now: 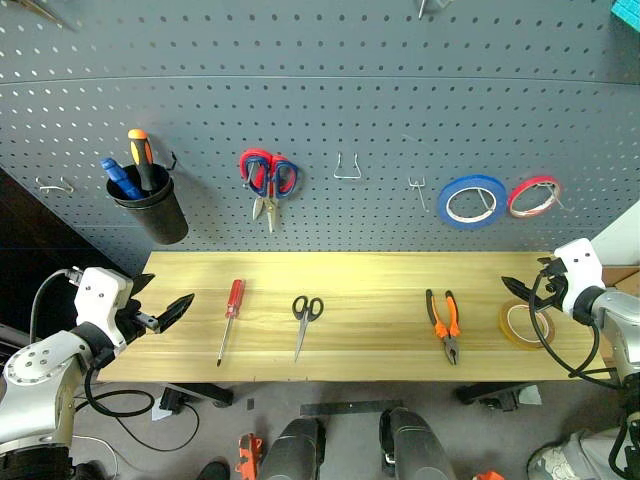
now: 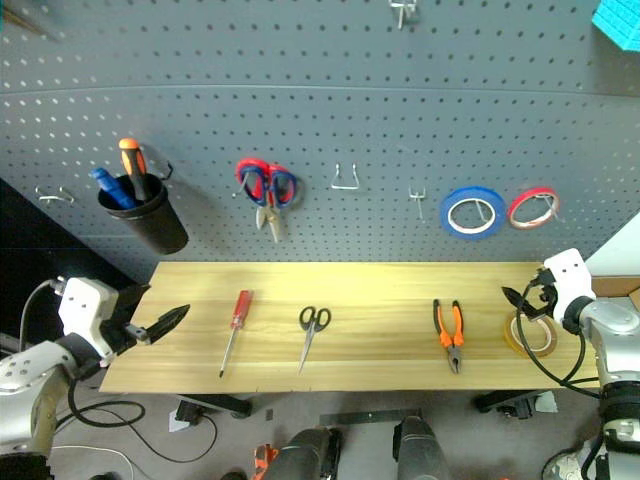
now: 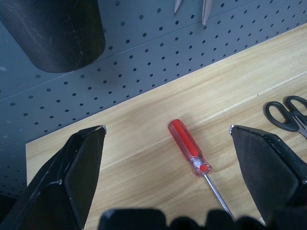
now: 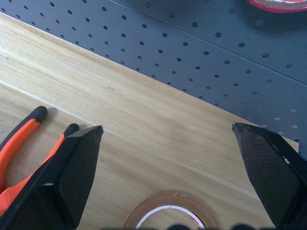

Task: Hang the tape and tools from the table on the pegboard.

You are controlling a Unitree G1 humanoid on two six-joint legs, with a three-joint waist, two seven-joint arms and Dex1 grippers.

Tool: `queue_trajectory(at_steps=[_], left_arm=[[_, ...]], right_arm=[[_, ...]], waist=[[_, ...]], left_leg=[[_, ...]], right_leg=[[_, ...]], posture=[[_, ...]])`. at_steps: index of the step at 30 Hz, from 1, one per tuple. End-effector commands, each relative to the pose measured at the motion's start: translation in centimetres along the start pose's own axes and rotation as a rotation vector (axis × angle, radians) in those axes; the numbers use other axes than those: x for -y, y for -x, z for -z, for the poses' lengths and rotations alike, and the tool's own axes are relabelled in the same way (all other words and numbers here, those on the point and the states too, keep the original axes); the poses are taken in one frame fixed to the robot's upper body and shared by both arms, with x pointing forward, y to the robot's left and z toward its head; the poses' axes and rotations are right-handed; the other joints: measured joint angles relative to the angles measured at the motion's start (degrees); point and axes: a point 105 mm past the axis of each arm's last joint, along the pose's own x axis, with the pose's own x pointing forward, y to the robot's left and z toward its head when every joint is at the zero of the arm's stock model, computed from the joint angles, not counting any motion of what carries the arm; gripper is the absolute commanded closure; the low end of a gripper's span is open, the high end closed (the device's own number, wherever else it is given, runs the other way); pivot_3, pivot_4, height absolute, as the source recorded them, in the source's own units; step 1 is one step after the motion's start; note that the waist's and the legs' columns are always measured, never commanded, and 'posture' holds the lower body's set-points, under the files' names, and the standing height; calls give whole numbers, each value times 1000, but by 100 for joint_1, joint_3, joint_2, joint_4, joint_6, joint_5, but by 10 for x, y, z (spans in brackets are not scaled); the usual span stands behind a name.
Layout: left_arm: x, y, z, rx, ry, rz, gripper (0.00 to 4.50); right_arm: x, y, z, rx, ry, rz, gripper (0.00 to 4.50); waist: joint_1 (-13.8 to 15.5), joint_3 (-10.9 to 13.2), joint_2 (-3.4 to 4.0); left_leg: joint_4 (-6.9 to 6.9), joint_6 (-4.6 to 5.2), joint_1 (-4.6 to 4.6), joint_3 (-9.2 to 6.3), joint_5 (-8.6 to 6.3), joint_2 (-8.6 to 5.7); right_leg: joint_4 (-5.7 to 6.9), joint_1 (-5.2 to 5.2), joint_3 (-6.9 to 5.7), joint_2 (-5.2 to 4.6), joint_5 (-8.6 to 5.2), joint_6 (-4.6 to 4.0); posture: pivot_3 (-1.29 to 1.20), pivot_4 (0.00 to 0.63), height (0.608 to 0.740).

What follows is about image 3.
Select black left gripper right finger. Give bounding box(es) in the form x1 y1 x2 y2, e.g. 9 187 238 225
229 124 307 230

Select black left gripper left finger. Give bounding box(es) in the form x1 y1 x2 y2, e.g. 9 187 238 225
0 125 107 230

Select grey pegboard panel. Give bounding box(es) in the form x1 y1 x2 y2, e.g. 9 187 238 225
0 0 307 198

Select black cylindrical holder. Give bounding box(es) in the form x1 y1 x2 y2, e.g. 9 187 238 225
0 0 106 73

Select black handled scissors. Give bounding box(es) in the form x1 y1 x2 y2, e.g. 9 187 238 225
264 95 307 138

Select red handled screwdriver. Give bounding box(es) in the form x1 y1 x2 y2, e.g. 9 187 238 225
168 118 236 220

